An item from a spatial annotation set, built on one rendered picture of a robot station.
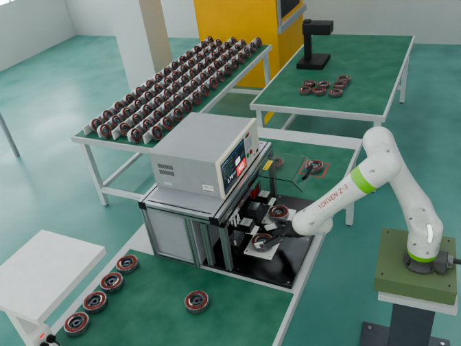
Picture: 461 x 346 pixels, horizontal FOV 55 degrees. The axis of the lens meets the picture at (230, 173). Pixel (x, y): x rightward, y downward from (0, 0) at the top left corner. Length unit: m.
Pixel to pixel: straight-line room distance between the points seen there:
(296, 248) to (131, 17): 4.26
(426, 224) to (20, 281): 1.62
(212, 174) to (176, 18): 6.59
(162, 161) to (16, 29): 7.26
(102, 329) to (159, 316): 0.26
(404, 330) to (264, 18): 4.08
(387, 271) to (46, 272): 1.43
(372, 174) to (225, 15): 4.30
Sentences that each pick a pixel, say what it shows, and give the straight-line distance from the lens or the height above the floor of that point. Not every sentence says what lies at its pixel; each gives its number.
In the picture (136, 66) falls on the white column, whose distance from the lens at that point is 6.16.
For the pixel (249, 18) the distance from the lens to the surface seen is 5.65.
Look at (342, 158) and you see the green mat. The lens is 2.96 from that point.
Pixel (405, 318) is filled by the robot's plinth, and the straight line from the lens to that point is 2.35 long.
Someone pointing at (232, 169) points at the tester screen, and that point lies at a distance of 2.09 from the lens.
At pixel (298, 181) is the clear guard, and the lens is 2.26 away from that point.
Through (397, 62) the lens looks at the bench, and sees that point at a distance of 4.46.
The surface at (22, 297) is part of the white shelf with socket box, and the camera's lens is 1.81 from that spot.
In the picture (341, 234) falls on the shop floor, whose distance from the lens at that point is 3.50.
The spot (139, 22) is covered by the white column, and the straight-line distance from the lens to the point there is 5.86.
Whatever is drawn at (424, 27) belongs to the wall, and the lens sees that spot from 7.15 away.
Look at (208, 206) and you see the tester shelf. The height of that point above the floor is 1.11.
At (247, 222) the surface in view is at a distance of 2.22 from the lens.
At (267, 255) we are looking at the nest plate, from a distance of 2.24.
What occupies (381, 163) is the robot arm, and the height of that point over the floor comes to 1.42.
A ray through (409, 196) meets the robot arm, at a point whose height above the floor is 1.12.
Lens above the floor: 2.37
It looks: 34 degrees down
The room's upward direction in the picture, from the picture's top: 8 degrees counter-clockwise
